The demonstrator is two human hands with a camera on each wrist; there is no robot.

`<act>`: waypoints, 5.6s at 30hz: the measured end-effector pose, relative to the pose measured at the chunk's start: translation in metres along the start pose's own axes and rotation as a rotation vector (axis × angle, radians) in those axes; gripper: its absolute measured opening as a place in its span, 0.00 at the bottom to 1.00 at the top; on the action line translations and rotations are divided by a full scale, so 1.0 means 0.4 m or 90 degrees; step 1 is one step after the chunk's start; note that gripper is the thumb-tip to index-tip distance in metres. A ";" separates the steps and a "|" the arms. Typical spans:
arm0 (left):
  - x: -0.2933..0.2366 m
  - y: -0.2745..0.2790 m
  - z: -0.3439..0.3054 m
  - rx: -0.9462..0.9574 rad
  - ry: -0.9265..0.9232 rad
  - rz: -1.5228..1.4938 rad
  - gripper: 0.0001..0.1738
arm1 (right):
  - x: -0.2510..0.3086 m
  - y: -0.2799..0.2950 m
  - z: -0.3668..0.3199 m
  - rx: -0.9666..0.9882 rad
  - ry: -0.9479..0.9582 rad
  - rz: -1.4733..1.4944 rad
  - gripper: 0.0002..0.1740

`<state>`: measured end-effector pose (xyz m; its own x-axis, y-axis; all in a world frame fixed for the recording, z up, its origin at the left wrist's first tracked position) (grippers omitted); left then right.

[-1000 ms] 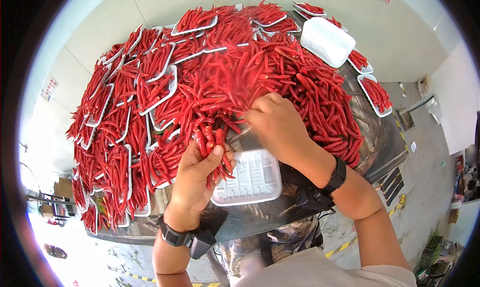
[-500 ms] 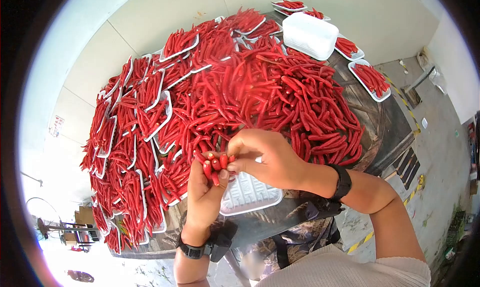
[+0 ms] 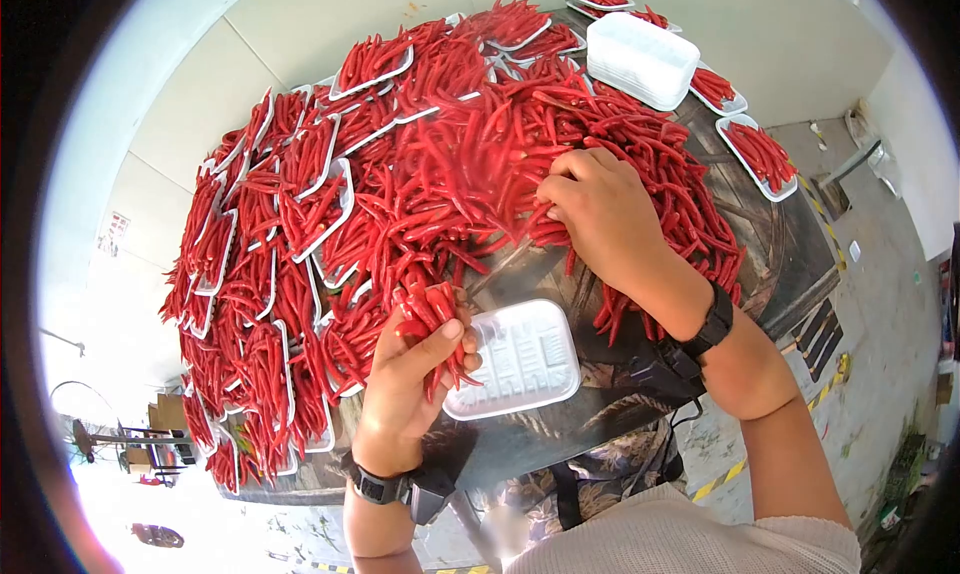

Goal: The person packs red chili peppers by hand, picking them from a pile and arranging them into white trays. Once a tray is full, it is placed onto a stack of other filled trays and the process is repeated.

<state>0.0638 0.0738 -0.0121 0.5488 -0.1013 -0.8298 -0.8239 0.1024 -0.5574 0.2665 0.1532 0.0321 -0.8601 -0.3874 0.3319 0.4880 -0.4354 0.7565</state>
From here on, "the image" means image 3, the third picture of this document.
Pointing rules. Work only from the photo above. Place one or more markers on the standing fan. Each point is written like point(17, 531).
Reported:
point(82, 424)

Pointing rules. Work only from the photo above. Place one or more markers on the person's left fingers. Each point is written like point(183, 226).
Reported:
point(472, 356)

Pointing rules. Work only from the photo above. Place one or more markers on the paper wall notice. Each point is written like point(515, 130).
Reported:
point(112, 235)

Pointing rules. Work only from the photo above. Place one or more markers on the stack of empty foam trays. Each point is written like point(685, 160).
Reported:
point(641, 60)

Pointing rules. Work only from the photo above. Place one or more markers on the person's legs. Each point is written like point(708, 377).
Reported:
point(600, 476)

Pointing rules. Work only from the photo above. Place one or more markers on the black wrist band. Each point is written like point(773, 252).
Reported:
point(375, 488)
point(712, 326)

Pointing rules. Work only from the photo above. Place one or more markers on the heap of packed chilli trays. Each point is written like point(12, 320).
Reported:
point(255, 274)

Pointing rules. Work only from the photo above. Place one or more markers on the person's right fingers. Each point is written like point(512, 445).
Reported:
point(566, 180)

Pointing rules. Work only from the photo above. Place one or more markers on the person's right hand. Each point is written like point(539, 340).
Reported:
point(615, 214)

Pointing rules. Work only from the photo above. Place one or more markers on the person's left hand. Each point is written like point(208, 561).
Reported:
point(397, 409)

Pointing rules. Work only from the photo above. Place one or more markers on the empty white foam tray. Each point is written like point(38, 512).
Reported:
point(525, 364)

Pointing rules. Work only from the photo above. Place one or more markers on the person's body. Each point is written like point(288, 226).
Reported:
point(675, 536)

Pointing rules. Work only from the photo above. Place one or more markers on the loose pile of red chillies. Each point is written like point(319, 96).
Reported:
point(480, 168)

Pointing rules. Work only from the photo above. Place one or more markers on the person's left thumb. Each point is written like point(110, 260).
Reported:
point(427, 345)

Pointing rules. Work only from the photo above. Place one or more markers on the wooden pallet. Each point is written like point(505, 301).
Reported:
point(817, 341)

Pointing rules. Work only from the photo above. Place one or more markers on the bunch of red chillies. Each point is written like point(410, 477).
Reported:
point(431, 307)

